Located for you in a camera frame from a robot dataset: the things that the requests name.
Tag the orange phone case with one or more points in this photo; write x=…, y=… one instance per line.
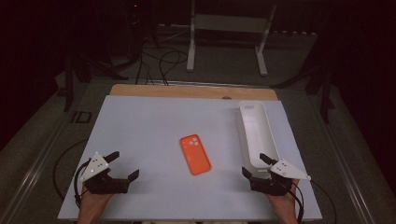
x=195, y=154

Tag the metal floor rail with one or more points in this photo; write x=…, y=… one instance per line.
x=31, y=180
x=342, y=174

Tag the black stand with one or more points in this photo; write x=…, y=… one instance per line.
x=69, y=93

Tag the black equipment tower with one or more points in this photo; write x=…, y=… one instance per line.
x=137, y=28

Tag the white metal stand frame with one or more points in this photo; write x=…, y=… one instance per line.
x=229, y=23

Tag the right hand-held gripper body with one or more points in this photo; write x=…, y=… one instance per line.
x=286, y=171

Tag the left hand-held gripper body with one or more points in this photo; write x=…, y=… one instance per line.
x=95, y=168

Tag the person's left hand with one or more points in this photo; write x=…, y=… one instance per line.
x=93, y=202

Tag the white plastic tray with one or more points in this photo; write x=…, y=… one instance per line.
x=258, y=133

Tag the wooden table board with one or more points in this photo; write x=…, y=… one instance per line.
x=193, y=92

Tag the black tripod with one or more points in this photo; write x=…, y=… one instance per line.
x=326, y=102

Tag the person's right hand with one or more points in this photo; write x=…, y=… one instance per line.
x=285, y=203

